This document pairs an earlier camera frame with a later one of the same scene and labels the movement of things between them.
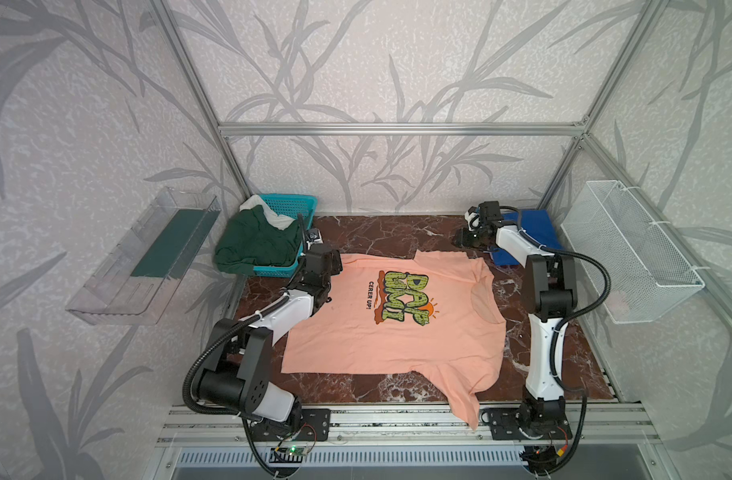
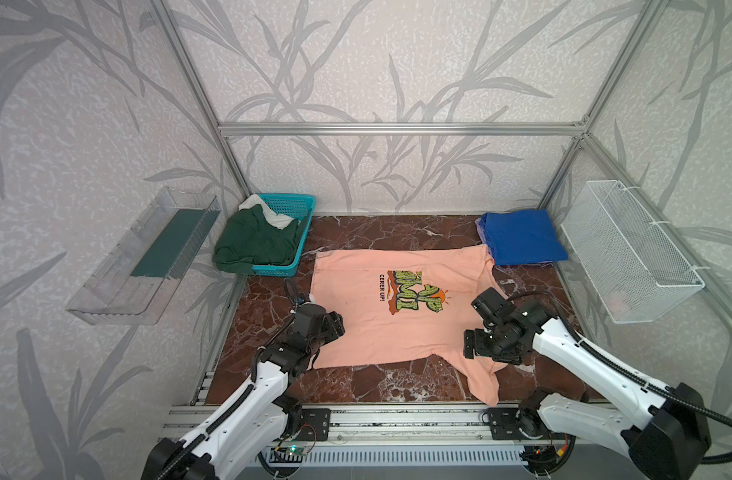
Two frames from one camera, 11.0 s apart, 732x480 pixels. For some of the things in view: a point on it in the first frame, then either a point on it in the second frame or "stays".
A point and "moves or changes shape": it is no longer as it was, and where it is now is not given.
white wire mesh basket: [648, 275] stays
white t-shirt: [280, 221] stays
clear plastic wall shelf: [137, 278] stays
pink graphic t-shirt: [433, 314] moves or changes shape
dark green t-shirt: [250, 239] stays
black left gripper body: [312, 285] to [332, 324]
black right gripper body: [465, 237] to [479, 342]
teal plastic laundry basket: [291, 206] stays
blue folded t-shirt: [535, 223] stays
